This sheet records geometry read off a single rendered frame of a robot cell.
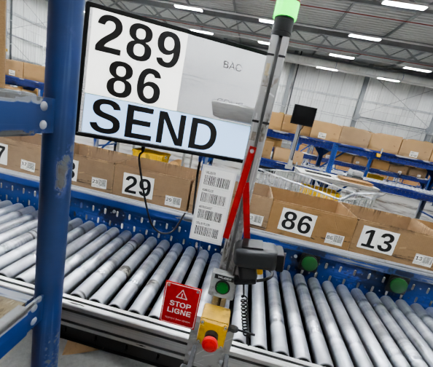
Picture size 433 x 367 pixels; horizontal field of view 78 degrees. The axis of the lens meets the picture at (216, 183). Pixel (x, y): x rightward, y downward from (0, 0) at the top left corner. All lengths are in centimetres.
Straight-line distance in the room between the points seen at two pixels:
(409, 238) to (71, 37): 144
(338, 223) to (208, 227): 81
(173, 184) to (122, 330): 67
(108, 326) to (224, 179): 57
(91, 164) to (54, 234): 118
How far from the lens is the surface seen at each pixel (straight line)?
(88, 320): 97
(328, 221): 135
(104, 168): 145
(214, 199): 66
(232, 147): 75
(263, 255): 64
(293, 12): 68
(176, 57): 74
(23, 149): 171
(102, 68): 74
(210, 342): 73
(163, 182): 133
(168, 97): 72
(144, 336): 92
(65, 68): 28
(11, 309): 35
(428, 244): 155
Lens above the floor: 135
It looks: 13 degrees down
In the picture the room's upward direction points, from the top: 12 degrees clockwise
